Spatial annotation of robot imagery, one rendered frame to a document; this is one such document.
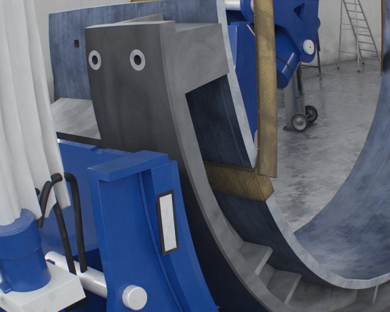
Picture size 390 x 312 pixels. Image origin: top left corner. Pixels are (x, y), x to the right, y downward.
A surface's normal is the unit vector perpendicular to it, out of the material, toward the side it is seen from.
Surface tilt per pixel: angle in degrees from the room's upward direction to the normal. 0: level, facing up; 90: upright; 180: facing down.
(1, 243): 96
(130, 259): 90
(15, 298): 8
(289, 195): 0
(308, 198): 0
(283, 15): 90
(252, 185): 115
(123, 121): 103
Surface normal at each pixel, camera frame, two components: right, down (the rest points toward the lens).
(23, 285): 0.16, 0.31
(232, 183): -0.59, 0.61
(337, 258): 0.00, -0.98
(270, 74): 0.84, -0.07
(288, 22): 0.74, 0.11
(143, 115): -0.65, 0.40
